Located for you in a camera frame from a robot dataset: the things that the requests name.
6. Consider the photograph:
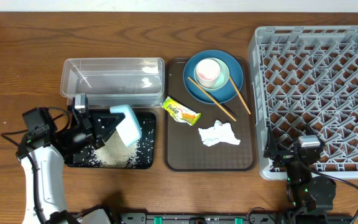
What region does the pile of rice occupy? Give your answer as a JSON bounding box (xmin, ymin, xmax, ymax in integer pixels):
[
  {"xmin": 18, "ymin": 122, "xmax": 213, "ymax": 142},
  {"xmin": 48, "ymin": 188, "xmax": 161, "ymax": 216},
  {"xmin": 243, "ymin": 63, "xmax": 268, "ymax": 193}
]
[{"xmin": 73, "ymin": 116, "xmax": 155, "ymax": 168}]

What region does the light blue bowl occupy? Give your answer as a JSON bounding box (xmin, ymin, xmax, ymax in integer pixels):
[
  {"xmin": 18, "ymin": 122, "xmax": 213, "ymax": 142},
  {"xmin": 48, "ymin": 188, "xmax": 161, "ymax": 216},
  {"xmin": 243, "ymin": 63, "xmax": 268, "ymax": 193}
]
[{"xmin": 109, "ymin": 105, "xmax": 142, "ymax": 147}]

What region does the white napkin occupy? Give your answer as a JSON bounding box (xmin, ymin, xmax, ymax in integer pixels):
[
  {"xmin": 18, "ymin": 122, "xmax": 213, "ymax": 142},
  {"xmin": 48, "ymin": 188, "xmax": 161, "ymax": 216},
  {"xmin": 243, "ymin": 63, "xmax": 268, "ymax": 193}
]
[{"xmin": 198, "ymin": 120, "xmax": 241, "ymax": 147}]

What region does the yellow snack wrapper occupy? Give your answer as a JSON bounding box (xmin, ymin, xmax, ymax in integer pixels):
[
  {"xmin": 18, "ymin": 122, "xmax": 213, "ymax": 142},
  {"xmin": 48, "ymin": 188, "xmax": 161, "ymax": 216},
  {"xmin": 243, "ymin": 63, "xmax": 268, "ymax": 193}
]
[{"xmin": 162, "ymin": 96, "xmax": 201, "ymax": 126}]

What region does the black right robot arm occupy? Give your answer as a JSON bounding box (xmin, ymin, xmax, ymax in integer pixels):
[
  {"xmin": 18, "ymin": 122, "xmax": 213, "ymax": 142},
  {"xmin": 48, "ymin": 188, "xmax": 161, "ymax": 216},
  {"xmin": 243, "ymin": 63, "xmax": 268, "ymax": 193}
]
[{"xmin": 264, "ymin": 135, "xmax": 336, "ymax": 214}]

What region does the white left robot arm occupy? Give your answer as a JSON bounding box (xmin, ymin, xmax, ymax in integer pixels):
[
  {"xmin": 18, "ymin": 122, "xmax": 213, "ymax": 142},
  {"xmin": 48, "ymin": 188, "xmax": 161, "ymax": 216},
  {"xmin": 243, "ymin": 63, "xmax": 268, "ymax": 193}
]
[{"xmin": 17, "ymin": 107, "xmax": 126, "ymax": 223}]

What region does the grey dishwasher rack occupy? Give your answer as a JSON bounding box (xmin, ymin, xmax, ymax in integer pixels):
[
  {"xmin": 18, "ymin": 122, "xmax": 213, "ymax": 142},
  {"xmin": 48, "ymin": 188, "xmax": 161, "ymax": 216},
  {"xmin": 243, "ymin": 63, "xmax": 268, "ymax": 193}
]
[{"xmin": 248, "ymin": 26, "xmax": 358, "ymax": 180}]

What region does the black tray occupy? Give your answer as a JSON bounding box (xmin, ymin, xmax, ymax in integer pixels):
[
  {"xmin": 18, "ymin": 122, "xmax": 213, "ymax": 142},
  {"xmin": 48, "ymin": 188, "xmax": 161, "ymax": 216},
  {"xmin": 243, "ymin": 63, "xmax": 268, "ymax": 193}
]
[{"xmin": 64, "ymin": 109, "xmax": 157, "ymax": 170}]

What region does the clear plastic bin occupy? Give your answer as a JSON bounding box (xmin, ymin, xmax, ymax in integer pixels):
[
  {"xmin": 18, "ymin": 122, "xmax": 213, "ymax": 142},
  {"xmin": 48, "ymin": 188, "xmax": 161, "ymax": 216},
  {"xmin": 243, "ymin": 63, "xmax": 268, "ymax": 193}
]
[{"xmin": 60, "ymin": 57, "xmax": 165, "ymax": 108}]

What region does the dark blue plate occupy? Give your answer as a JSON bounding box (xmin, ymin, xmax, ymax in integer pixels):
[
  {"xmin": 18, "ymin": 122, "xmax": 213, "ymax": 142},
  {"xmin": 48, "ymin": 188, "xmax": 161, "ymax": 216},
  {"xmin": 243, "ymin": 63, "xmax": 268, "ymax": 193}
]
[{"xmin": 183, "ymin": 50, "xmax": 244, "ymax": 105}]

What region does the right wooden chopstick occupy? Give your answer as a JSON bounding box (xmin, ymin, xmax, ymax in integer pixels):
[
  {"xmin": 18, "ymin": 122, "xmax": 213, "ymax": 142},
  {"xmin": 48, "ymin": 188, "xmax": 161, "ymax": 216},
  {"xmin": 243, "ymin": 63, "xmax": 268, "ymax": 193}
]
[{"xmin": 229, "ymin": 76, "xmax": 251, "ymax": 115}]

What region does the wooden chopstick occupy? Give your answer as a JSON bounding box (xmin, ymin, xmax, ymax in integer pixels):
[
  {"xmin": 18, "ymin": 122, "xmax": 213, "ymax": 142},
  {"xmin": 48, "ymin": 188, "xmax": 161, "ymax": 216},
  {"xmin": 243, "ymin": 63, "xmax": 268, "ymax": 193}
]
[
  {"xmin": 188, "ymin": 77, "xmax": 237, "ymax": 122},
  {"xmin": 229, "ymin": 76, "xmax": 251, "ymax": 115}
]

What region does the brown serving tray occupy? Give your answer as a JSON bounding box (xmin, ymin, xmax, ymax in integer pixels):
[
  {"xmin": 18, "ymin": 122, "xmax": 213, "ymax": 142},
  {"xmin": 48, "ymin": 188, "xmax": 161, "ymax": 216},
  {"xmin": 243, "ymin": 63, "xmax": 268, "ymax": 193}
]
[{"xmin": 163, "ymin": 58, "xmax": 257, "ymax": 172}]

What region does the mint green bowl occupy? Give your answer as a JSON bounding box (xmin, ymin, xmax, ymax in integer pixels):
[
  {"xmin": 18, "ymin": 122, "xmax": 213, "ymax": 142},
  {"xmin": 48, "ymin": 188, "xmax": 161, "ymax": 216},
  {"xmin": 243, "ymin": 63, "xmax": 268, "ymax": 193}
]
[{"xmin": 194, "ymin": 58, "xmax": 229, "ymax": 92}]

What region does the pink cup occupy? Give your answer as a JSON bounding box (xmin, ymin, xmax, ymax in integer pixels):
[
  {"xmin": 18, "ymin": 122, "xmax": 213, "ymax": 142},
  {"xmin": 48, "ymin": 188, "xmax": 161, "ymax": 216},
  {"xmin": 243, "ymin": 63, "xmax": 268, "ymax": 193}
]
[{"xmin": 195, "ymin": 58, "xmax": 221, "ymax": 88}]

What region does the left wooden chopstick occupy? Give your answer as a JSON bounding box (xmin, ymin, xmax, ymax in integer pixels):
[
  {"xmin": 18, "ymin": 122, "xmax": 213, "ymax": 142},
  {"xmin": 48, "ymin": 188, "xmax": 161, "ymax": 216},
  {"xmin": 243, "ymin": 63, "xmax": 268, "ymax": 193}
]
[{"xmin": 188, "ymin": 77, "xmax": 237, "ymax": 122}]

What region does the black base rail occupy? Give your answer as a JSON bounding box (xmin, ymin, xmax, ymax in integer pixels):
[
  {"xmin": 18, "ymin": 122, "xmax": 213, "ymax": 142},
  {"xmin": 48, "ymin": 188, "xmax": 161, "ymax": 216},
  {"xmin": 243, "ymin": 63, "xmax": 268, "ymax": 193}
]
[{"xmin": 118, "ymin": 213, "xmax": 352, "ymax": 224}]

